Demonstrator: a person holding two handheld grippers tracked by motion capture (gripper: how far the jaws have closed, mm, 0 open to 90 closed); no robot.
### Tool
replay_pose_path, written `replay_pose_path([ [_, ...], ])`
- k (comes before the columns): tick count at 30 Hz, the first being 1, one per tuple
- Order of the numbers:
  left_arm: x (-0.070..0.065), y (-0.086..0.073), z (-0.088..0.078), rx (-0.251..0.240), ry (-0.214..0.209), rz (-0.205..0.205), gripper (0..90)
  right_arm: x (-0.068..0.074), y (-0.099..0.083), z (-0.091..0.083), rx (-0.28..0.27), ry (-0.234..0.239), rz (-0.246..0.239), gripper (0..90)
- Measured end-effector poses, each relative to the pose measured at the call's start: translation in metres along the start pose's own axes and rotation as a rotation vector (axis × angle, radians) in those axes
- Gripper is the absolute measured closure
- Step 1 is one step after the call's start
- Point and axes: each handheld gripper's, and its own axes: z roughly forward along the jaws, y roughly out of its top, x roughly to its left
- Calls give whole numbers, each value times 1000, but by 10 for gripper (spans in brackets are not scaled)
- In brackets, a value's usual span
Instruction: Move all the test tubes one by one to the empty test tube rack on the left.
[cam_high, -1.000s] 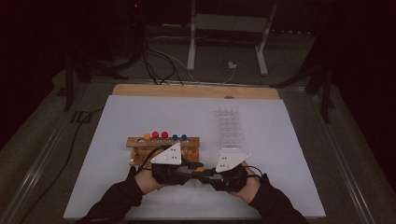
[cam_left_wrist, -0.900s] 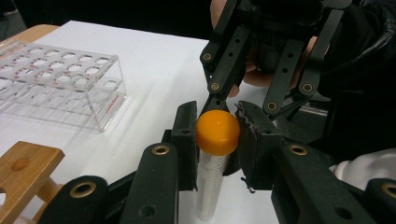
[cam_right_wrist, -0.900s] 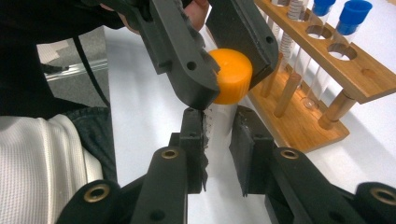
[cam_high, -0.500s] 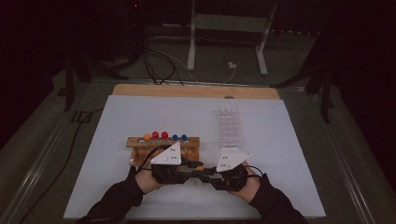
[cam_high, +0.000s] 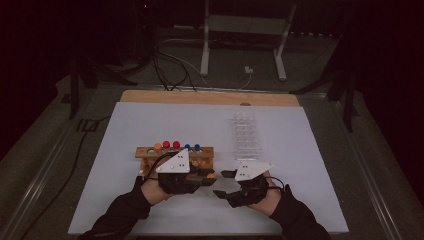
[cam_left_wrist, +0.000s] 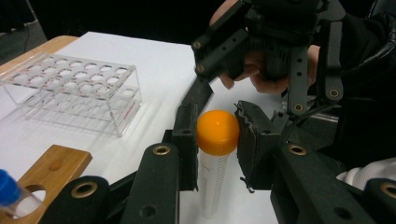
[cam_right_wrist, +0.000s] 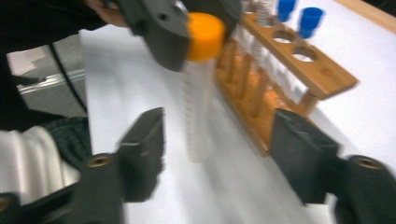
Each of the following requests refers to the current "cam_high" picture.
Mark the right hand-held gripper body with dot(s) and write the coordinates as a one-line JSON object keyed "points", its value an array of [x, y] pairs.
{"points": [[251, 171]]}

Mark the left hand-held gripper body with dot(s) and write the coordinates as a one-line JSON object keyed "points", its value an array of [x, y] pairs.
{"points": [[175, 164]]}

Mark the orange-capped test tube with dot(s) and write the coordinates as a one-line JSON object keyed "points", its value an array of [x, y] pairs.
{"points": [[158, 146], [211, 175]]}

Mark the red-capped test tube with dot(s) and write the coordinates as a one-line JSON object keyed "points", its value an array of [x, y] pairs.
{"points": [[166, 144], [176, 144]]}

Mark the blue-capped test tube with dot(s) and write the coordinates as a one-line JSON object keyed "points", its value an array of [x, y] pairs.
{"points": [[197, 147], [187, 147]]}

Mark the clear plastic test tube rack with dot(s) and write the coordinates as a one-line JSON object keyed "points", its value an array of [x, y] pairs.
{"points": [[247, 140]]}

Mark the wooden test tube rack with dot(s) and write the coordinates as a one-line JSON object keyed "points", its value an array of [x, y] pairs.
{"points": [[141, 152]]}

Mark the person's right hand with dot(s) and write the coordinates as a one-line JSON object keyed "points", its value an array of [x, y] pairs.
{"points": [[271, 200]]}

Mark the person's left hand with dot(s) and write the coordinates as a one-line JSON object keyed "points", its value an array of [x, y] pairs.
{"points": [[153, 191]]}

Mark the black metal stand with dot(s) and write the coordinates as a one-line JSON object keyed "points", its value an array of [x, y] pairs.
{"points": [[349, 103], [74, 90]]}

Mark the metal floor rail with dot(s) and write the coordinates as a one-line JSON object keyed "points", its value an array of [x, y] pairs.
{"points": [[366, 173], [36, 186]]}

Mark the white metal stand frame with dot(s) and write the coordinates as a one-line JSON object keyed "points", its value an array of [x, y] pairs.
{"points": [[204, 50]]}

